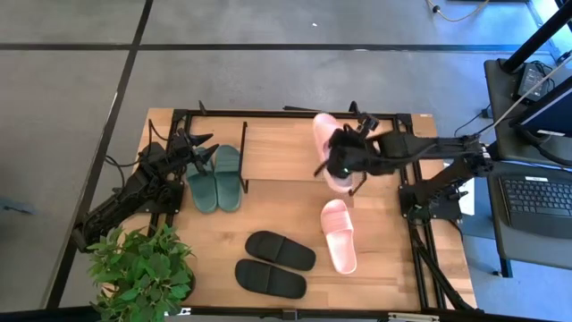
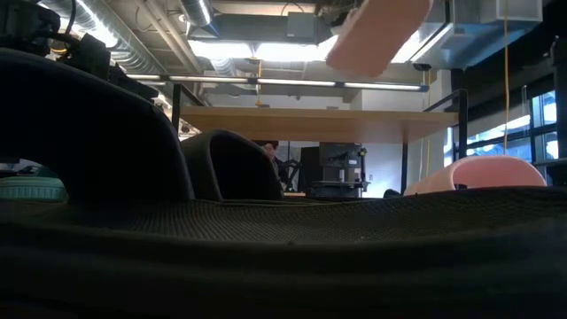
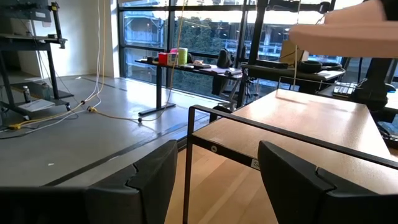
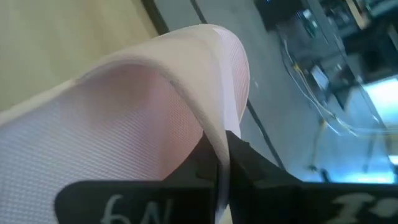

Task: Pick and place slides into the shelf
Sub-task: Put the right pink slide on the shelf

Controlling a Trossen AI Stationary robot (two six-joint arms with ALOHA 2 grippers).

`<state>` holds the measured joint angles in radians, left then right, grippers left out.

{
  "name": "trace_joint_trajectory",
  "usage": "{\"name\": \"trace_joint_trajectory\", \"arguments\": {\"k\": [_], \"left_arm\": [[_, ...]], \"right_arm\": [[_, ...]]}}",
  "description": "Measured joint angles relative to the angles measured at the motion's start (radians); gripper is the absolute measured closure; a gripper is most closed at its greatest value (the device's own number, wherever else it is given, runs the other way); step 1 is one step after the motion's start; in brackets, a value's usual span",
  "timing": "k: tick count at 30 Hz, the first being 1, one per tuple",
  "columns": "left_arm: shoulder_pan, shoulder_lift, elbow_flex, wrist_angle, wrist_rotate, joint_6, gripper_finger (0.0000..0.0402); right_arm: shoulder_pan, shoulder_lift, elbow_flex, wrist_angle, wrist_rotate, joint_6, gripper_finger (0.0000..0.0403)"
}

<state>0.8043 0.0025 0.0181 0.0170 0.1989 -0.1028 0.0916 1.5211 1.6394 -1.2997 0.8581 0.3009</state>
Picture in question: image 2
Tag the teal rubber slide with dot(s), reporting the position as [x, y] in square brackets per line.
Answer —
[31, 189]

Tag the small black dome object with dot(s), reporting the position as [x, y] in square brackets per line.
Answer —
[392, 193]

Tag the wooden shelf with black frame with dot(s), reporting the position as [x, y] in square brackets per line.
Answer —
[310, 124]

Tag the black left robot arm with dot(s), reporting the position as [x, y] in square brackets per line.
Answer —
[26, 26]

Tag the black equipment stack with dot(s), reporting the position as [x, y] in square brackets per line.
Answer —
[336, 173]

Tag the black rubber slide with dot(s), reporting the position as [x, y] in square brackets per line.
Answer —
[283, 266]
[239, 168]

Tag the long hanging light bar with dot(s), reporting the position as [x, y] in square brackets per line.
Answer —
[288, 82]

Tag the black ceiling camera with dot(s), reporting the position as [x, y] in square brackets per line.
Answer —
[422, 67]

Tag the person in dark top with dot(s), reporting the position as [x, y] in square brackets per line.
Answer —
[270, 151]

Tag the pink rubber slide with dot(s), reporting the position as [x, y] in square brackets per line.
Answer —
[376, 35]
[496, 173]

